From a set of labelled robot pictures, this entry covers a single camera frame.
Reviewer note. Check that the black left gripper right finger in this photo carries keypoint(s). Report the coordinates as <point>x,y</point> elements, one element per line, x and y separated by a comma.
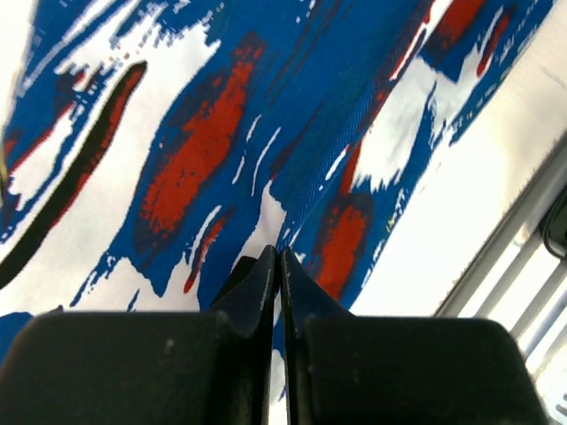
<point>347,369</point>

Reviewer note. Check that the aluminium mounting rail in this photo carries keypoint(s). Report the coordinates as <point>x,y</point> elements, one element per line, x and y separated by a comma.
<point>519,279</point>

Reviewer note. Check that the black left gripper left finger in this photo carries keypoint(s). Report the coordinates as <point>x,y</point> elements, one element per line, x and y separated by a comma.
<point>149,368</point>

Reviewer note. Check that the blue patterned trousers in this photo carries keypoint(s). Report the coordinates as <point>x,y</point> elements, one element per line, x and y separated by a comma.
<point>153,144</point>

